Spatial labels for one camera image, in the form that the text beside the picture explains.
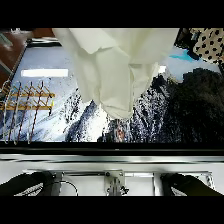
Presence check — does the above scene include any polka dot garment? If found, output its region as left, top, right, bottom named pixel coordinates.
left=191, top=28, right=224, bottom=66

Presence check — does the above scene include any black cable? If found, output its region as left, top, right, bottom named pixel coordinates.
left=49, top=180, right=79, bottom=197

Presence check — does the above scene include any white shirt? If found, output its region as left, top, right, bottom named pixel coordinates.
left=51, top=28, right=181, bottom=121

